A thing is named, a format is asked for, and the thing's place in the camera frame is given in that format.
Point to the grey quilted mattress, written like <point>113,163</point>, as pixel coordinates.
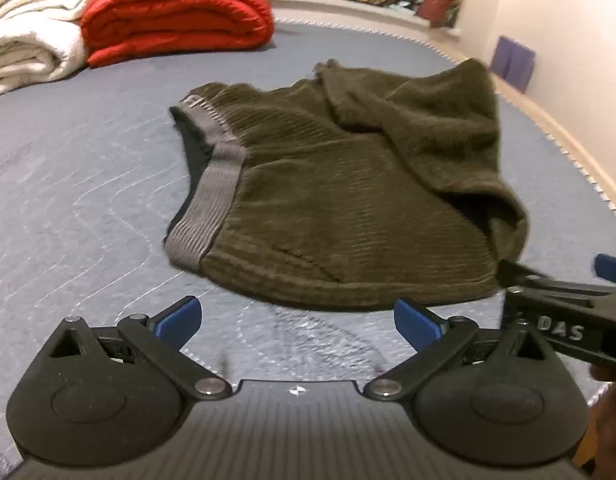
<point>63,185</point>

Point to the red folded blanket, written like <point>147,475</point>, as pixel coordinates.
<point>178,15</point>

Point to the white window ledge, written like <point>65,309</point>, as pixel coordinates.
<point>348,7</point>

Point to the white folded blanket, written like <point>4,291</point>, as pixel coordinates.
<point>33,35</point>

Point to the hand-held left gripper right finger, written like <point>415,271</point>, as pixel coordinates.
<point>412,322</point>

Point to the purple rolled mat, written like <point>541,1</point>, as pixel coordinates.
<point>512,62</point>

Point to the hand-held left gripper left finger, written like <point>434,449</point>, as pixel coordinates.
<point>180,317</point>

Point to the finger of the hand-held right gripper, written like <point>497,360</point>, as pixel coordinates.
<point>612,267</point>
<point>542,282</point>

